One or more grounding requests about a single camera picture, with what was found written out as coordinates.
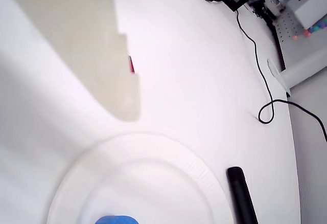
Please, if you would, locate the white cardboard box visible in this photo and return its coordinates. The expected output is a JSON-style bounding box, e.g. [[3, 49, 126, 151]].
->
[[293, 0, 327, 30]]

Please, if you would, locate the black cylindrical rod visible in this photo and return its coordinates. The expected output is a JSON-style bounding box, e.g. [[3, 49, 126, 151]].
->
[[226, 166, 259, 224]]

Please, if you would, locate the grey perforated board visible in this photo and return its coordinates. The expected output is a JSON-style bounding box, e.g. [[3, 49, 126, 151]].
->
[[270, 4, 327, 72]]

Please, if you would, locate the string of coloured balls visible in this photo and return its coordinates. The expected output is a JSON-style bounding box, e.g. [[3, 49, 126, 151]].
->
[[292, 16, 327, 41]]

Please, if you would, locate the white paper plate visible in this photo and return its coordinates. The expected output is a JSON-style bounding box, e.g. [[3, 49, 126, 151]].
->
[[45, 131, 236, 224]]

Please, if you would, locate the blue ribbed cylinder block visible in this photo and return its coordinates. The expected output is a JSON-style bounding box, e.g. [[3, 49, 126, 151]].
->
[[95, 215, 140, 224]]

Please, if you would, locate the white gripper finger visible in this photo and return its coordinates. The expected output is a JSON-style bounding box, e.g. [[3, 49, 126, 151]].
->
[[0, 0, 143, 144]]

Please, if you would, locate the red cube block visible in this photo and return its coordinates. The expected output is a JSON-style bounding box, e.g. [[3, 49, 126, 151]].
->
[[128, 55, 136, 75]]

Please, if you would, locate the long thin black cable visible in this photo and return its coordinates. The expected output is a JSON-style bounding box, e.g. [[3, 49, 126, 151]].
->
[[234, 9, 327, 143]]

